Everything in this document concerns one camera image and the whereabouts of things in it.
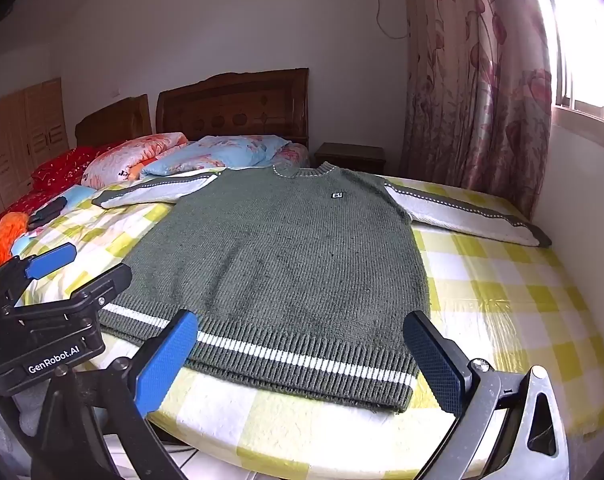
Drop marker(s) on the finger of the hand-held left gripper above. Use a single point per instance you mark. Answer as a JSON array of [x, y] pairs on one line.
[[89, 290], [52, 257]]

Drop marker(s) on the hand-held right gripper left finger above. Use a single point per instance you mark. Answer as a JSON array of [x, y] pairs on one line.
[[164, 365]]

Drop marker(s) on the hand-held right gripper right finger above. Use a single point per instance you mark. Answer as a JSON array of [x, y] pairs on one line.
[[432, 365]]

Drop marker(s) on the green knitted sweater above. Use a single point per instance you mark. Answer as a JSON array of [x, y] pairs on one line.
[[282, 270]]

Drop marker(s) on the black flat object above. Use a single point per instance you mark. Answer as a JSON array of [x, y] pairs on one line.
[[47, 212]]

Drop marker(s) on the orange cloth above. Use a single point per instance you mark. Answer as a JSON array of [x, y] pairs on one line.
[[7, 235]]

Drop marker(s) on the light blue cloth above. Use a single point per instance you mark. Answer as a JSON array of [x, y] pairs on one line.
[[77, 196]]

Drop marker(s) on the red patterned blanket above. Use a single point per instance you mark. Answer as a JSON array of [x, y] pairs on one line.
[[62, 167]]

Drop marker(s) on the bed with yellow checkered sheet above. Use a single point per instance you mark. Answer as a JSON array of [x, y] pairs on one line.
[[507, 300]]

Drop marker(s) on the pink floral pillow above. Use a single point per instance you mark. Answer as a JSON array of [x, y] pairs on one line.
[[127, 157]]

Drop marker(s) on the light wooden wardrobe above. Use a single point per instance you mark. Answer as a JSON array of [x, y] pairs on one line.
[[22, 135]]

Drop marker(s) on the plain wooden headboard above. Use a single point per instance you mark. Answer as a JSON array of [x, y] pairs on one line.
[[114, 122]]

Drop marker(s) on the blue floral quilt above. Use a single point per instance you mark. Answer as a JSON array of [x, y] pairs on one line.
[[217, 152]]

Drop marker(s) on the wooden nightstand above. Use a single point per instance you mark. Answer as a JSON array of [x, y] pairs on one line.
[[349, 157]]

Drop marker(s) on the wooden headboard with round carvings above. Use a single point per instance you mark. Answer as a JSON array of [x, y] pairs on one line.
[[232, 110]]

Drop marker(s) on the pink floral curtain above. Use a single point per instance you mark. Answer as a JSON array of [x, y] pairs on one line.
[[477, 85]]

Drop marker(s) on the window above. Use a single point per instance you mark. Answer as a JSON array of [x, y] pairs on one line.
[[587, 35]]

